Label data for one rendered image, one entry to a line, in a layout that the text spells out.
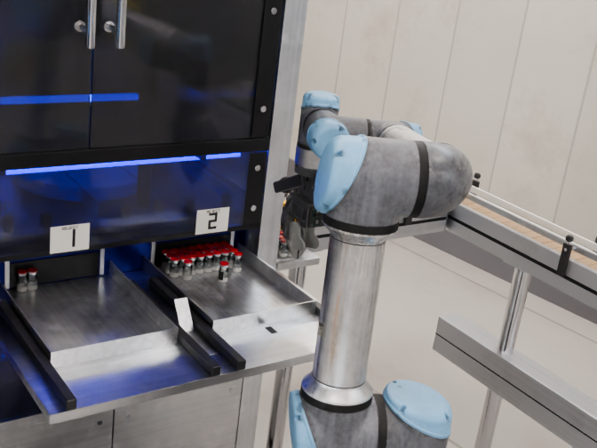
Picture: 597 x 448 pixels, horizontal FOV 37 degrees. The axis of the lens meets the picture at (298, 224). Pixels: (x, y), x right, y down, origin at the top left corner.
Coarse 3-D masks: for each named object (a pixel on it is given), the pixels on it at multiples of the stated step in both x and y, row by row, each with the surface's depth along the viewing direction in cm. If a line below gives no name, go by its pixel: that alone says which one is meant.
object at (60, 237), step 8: (80, 224) 184; (88, 224) 185; (56, 232) 182; (64, 232) 183; (72, 232) 184; (80, 232) 185; (88, 232) 186; (56, 240) 183; (64, 240) 184; (80, 240) 186; (88, 240) 187; (56, 248) 183; (64, 248) 184; (72, 248) 185; (80, 248) 186; (88, 248) 188
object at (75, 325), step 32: (0, 288) 185; (64, 288) 193; (96, 288) 195; (128, 288) 194; (32, 320) 178; (64, 320) 180; (96, 320) 181; (128, 320) 183; (160, 320) 182; (64, 352) 163; (96, 352) 167; (128, 352) 171
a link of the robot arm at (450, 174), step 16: (368, 128) 166; (384, 128) 165; (400, 128) 160; (416, 128) 168; (432, 144) 129; (448, 144) 138; (432, 160) 127; (448, 160) 128; (464, 160) 131; (432, 176) 126; (448, 176) 127; (464, 176) 130; (432, 192) 127; (448, 192) 127; (464, 192) 130; (432, 208) 128; (448, 208) 130
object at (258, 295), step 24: (144, 264) 206; (264, 264) 211; (192, 288) 201; (216, 288) 202; (240, 288) 204; (264, 288) 205; (288, 288) 203; (216, 312) 191; (240, 312) 192; (264, 312) 187; (288, 312) 191; (312, 312) 195
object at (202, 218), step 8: (216, 208) 203; (224, 208) 204; (200, 216) 201; (208, 216) 202; (224, 216) 205; (200, 224) 202; (216, 224) 204; (224, 224) 205; (200, 232) 202; (208, 232) 204
